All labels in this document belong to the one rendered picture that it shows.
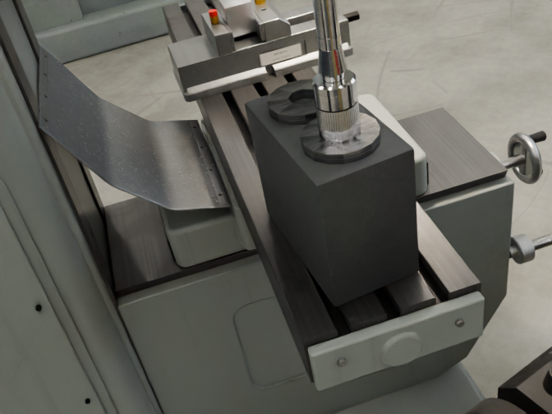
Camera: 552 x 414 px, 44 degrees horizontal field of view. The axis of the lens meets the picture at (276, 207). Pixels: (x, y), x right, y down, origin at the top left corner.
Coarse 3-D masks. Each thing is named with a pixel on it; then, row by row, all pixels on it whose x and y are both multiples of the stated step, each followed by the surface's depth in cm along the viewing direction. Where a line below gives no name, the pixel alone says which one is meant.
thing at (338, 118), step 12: (324, 96) 71; (336, 96) 70; (348, 96) 71; (324, 108) 72; (336, 108) 71; (348, 108) 72; (324, 120) 73; (336, 120) 72; (348, 120) 72; (324, 132) 74; (336, 132) 73; (348, 132) 73
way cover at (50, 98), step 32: (64, 96) 115; (96, 96) 130; (64, 128) 105; (96, 128) 118; (128, 128) 128; (160, 128) 135; (192, 128) 136; (96, 160) 108; (128, 160) 117; (160, 160) 124; (192, 160) 126; (128, 192) 107; (160, 192) 114; (192, 192) 117; (224, 192) 118
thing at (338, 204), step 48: (288, 96) 84; (288, 144) 78; (336, 144) 74; (384, 144) 75; (288, 192) 83; (336, 192) 72; (384, 192) 75; (288, 240) 92; (336, 240) 76; (384, 240) 79; (336, 288) 80
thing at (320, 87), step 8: (344, 72) 72; (352, 72) 72; (312, 80) 72; (320, 80) 72; (344, 80) 71; (352, 80) 71; (320, 88) 71; (328, 88) 70; (336, 88) 70; (344, 88) 70; (352, 88) 71; (328, 96) 71
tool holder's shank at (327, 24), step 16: (320, 0) 65; (336, 0) 66; (320, 16) 66; (336, 16) 67; (320, 32) 68; (336, 32) 68; (320, 48) 69; (336, 48) 69; (320, 64) 70; (336, 64) 69; (336, 80) 71
